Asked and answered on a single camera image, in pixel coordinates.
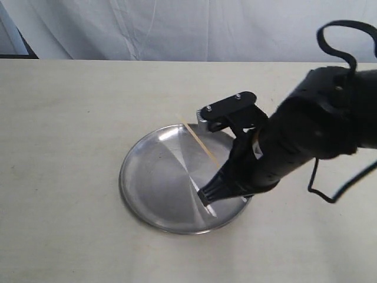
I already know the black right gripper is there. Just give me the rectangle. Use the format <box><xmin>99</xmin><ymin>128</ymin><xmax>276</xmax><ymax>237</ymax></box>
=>
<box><xmin>197</xmin><ymin>105</ymin><xmax>277</xmax><ymax>206</ymax></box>

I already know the thin wooden stick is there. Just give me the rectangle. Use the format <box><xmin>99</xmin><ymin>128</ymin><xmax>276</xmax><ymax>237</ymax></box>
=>
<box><xmin>175</xmin><ymin>114</ymin><xmax>220</xmax><ymax>169</ymax></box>

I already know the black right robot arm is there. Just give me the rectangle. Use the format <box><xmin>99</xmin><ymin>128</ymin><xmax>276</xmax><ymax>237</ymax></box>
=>
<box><xmin>197</xmin><ymin>67</ymin><xmax>376</xmax><ymax>206</ymax></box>

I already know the round metal plate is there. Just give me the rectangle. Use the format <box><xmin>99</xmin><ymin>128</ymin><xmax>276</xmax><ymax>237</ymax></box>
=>
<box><xmin>119</xmin><ymin>124</ymin><xmax>250</xmax><ymax>235</ymax></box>

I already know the white backdrop cloth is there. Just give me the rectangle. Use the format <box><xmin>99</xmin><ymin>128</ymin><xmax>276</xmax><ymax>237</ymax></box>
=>
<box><xmin>1</xmin><ymin>1</ymin><xmax>376</xmax><ymax>62</ymax></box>

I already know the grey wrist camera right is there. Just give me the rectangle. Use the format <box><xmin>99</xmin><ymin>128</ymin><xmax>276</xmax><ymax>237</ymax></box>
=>
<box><xmin>196</xmin><ymin>107</ymin><xmax>209</xmax><ymax>132</ymax></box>

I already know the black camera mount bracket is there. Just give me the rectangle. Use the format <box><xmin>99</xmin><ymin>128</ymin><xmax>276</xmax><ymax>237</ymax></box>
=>
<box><xmin>204</xmin><ymin>91</ymin><xmax>257</xmax><ymax>133</ymax></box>

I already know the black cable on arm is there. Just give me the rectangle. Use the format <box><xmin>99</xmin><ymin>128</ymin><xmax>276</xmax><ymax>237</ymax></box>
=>
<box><xmin>307</xmin><ymin>157</ymin><xmax>377</xmax><ymax>204</ymax></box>

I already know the black flat strap loop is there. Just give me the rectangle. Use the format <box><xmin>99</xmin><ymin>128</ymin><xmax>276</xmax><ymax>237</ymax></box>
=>
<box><xmin>316</xmin><ymin>19</ymin><xmax>377</xmax><ymax>89</ymax></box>

